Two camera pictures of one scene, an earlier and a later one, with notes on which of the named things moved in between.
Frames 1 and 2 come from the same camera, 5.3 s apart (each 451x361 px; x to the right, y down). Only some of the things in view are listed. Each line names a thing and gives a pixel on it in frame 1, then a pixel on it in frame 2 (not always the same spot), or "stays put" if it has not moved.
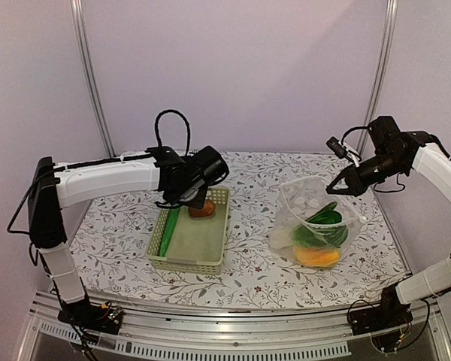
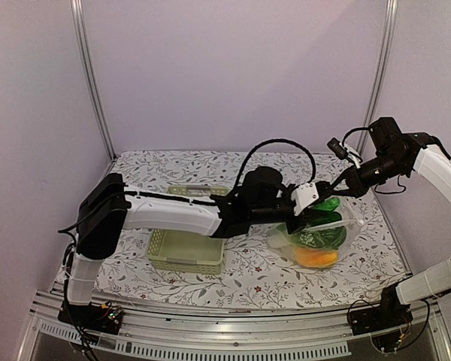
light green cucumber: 168,226 to 328,204
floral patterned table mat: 113,239 stays put
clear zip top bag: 313,226 stays put
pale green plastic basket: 195,244 stays put
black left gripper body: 189,198 to 264,214
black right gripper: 356,186 stays put
